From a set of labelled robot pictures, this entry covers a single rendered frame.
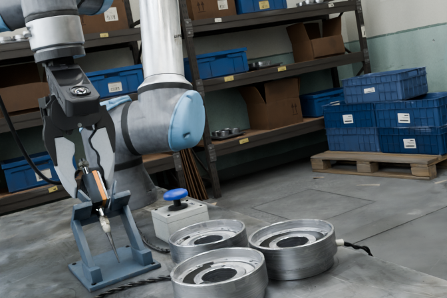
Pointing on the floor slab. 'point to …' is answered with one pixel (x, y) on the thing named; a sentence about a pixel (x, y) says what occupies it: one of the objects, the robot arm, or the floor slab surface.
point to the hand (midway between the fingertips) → (91, 185)
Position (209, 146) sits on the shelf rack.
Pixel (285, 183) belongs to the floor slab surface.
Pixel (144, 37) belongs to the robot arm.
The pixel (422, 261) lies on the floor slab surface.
